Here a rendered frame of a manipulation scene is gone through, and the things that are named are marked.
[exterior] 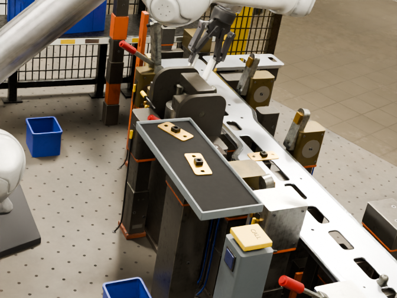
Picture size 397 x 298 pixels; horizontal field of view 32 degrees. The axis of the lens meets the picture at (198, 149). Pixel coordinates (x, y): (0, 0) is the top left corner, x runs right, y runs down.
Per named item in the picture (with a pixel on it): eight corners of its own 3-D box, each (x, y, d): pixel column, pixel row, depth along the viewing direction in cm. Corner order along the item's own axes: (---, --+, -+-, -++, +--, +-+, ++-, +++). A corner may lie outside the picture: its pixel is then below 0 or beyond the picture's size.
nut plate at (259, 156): (273, 151, 192) (273, 148, 191) (279, 158, 189) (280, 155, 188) (246, 154, 188) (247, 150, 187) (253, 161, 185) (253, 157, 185)
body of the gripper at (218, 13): (221, 7, 212) (208, 35, 214) (242, 16, 216) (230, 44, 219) (210, 1, 217) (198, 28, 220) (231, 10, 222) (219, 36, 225)
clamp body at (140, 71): (149, 171, 231) (162, 74, 213) (121, 174, 226) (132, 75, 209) (142, 161, 236) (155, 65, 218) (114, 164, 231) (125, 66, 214)
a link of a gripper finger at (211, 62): (210, 57, 224) (212, 58, 224) (201, 77, 226) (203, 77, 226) (214, 60, 222) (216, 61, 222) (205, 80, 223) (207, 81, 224)
